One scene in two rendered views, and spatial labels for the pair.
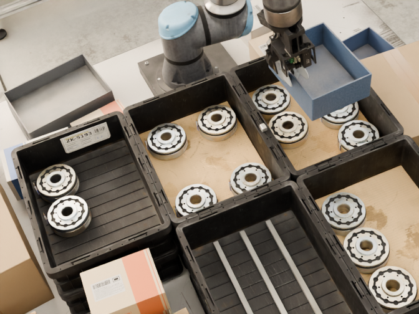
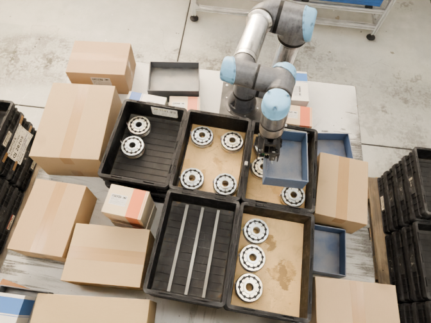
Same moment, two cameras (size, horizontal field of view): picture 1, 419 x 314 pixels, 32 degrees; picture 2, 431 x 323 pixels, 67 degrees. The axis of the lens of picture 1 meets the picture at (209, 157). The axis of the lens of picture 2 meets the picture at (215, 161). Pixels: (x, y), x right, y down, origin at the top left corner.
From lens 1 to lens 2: 0.58 m
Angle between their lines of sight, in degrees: 16
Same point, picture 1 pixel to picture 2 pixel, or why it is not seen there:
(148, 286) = (135, 211)
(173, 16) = not seen: hidden behind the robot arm
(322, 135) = not seen: hidden behind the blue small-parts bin
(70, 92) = (182, 79)
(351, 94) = (291, 184)
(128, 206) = (162, 159)
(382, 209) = (277, 241)
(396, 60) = (344, 165)
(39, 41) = (209, 32)
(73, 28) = (228, 34)
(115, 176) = (167, 139)
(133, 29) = not seen: hidden behind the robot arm
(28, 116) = (155, 80)
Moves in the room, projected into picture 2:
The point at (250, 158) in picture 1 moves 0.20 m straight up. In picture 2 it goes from (235, 171) to (239, 150)
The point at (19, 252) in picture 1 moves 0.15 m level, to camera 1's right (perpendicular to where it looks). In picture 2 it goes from (95, 153) to (126, 166)
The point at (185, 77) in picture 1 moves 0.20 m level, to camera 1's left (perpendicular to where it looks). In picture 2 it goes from (236, 106) to (201, 92)
